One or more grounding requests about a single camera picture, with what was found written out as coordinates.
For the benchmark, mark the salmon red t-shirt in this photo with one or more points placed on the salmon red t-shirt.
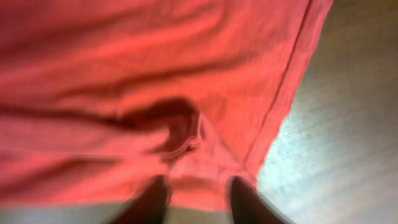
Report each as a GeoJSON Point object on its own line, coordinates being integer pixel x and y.
{"type": "Point", "coordinates": [100, 97]}

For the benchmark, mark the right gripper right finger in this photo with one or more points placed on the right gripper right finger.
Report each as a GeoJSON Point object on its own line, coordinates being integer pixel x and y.
{"type": "Point", "coordinates": [248, 208]}

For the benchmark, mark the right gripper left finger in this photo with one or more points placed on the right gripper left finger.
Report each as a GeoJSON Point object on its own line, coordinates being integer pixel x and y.
{"type": "Point", "coordinates": [149, 208]}

